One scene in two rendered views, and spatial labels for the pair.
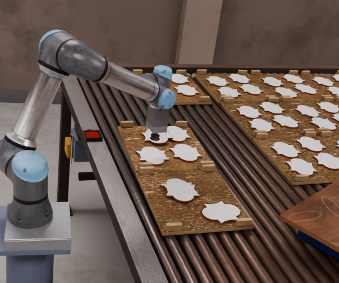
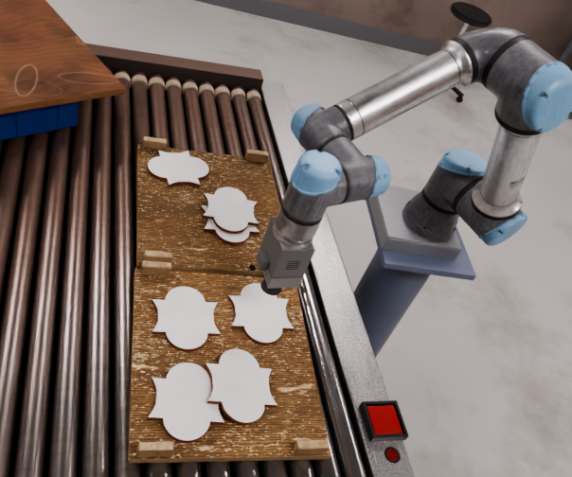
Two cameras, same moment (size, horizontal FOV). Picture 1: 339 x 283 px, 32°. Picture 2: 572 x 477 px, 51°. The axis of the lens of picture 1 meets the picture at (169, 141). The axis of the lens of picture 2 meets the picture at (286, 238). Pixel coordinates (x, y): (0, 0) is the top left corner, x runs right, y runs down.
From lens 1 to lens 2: 302 cm
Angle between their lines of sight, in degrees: 111
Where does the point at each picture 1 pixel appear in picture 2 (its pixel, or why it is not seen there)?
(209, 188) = (173, 219)
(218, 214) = (185, 163)
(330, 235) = (77, 51)
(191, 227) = (230, 158)
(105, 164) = (347, 320)
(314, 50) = not seen: outside the picture
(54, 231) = (394, 194)
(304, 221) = (97, 72)
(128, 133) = (304, 412)
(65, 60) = not seen: hidden behind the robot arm
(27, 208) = not seen: hidden behind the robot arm
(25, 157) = (474, 161)
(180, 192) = (233, 203)
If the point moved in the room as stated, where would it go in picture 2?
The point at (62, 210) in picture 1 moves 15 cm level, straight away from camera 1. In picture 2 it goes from (393, 222) to (402, 264)
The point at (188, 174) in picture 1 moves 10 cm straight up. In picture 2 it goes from (200, 256) to (208, 224)
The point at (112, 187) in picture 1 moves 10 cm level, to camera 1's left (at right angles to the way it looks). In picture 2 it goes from (330, 258) to (369, 271)
